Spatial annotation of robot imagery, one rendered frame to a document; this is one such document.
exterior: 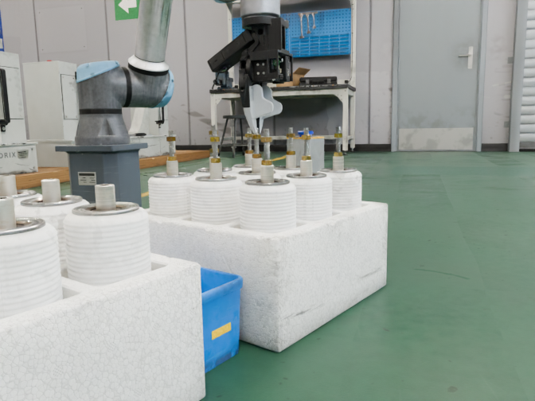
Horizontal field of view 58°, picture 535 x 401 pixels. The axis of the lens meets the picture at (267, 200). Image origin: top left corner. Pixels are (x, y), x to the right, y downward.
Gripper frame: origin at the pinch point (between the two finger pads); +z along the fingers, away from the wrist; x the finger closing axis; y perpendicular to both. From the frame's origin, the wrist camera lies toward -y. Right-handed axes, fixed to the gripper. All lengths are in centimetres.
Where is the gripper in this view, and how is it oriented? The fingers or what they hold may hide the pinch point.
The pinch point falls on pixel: (253, 126)
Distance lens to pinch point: 97.0
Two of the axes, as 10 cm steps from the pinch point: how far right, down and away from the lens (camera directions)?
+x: 4.3, -1.5, 8.9
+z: 0.2, 9.9, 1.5
